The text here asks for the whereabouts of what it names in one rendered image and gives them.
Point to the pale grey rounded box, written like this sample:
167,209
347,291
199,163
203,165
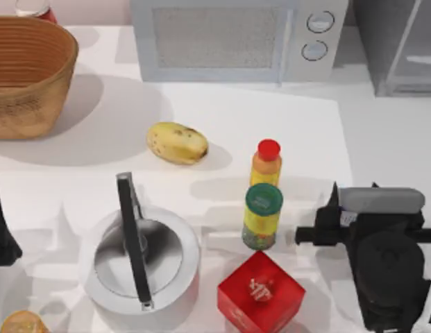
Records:
381,200

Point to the red box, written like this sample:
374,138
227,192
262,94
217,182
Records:
260,291

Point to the yellow bread loaf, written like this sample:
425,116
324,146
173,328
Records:
177,143

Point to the red can with silver top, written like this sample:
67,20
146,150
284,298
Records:
45,9

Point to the pale microwave oven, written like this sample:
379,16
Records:
315,71

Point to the yellow bottle with green cap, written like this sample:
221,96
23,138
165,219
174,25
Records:
262,222

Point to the orange bottle with red cap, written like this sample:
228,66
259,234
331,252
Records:
266,166

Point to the round microwave knob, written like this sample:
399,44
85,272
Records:
314,50
320,21

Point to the woven brown basket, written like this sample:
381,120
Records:
31,86

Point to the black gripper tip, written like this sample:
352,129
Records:
1,239

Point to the yellow round object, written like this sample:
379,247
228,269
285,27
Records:
22,324

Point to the grey cabinet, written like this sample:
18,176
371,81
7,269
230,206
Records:
378,45

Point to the pale microwave door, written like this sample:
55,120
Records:
215,38

